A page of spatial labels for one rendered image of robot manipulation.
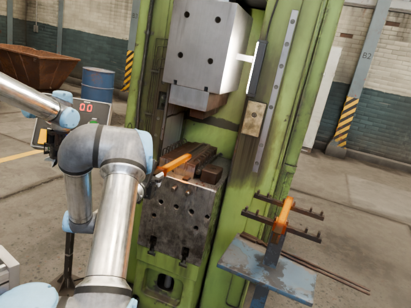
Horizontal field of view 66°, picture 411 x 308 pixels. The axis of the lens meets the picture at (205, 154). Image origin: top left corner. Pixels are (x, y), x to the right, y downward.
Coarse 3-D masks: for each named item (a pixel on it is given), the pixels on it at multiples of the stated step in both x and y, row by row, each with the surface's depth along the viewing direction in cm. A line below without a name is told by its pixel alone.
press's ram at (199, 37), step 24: (192, 0) 143; (216, 0) 140; (192, 24) 145; (216, 24) 142; (240, 24) 152; (168, 48) 152; (192, 48) 148; (216, 48) 145; (240, 48) 166; (168, 72) 154; (192, 72) 151; (216, 72) 147; (240, 72) 182
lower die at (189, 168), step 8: (184, 144) 197; (192, 144) 197; (200, 144) 197; (208, 144) 200; (176, 152) 179; (184, 152) 179; (200, 152) 182; (208, 152) 187; (216, 152) 200; (160, 160) 167; (168, 160) 166; (192, 160) 168; (200, 160) 170; (176, 168) 165; (184, 168) 164; (192, 168) 163; (184, 176) 165; (192, 176) 164
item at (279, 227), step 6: (288, 198) 143; (288, 204) 137; (282, 210) 130; (288, 210) 131; (282, 216) 124; (276, 222) 117; (282, 222) 119; (276, 228) 112; (282, 228) 113; (276, 234) 109; (276, 240) 111
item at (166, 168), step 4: (180, 156) 163; (184, 156) 165; (188, 156) 167; (176, 160) 156; (180, 160) 157; (184, 160) 162; (168, 164) 147; (172, 164) 148; (176, 164) 152; (160, 168) 138; (164, 168) 138; (168, 168) 142; (172, 168) 148; (156, 172) 132; (160, 172) 135; (164, 172) 138
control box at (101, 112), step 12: (48, 96) 159; (84, 108) 161; (96, 108) 163; (108, 108) 164; (36, 120) 156; (84, 120) 161; (96, 120) 161; (108, 120) 163; (36, 132) 155; (36, 144) 154
